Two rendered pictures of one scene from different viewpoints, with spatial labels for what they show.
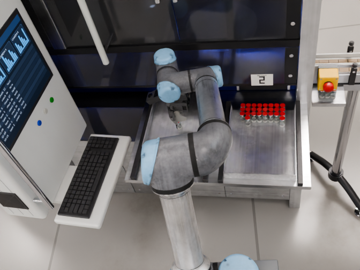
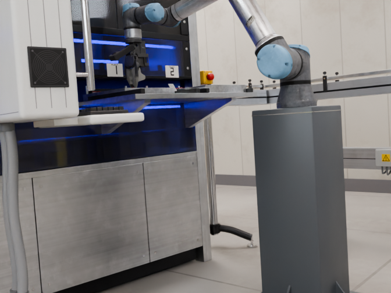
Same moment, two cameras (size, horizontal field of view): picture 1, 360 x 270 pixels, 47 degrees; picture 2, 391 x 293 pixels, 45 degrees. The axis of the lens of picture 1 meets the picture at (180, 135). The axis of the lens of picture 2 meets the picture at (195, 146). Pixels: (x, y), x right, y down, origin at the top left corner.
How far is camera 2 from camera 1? 2.23 m
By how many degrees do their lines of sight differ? 70
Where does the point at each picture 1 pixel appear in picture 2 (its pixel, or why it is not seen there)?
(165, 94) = (157, 7)
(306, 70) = (195, 64)
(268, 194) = (186, 240)
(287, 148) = not seen: hidden behind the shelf
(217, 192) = (141, 254)
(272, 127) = not seen: hidden behind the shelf
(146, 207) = not seen: outside the picture
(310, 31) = (193, 29)
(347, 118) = (210, 144)
